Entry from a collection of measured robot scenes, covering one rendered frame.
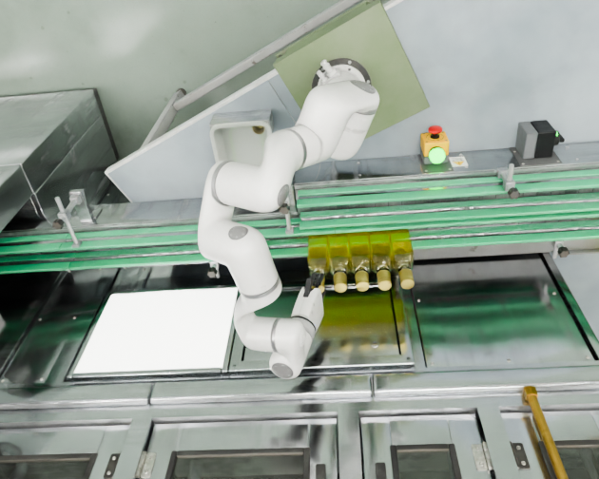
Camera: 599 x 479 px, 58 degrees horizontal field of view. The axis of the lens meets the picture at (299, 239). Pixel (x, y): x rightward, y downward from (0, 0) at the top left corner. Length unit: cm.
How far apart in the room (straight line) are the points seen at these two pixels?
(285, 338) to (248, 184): 36
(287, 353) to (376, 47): 78
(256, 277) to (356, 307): 57
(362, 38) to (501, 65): 41
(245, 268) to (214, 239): 8
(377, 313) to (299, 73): 68
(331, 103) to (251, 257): 33
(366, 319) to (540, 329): 46
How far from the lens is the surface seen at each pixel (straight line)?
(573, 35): 165
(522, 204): 163
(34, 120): 225
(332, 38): 142
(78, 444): 147
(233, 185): 99
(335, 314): 151
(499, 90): 164
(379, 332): 146
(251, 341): 118
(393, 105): 149
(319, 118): 106
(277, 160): 96
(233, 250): 98
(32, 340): 179
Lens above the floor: 222
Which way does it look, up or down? 54 degrees down
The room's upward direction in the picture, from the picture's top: 176 degrees counter-clockwise
